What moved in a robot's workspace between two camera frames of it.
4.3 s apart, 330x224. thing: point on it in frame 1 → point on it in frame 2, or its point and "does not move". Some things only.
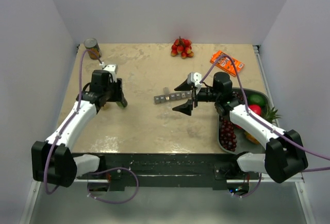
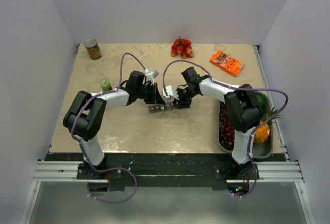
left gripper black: [118, 95] → [155, 98]
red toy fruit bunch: [183, 47] does not move
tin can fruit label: [93, 48] does not move
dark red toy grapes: [227, 135] does not move
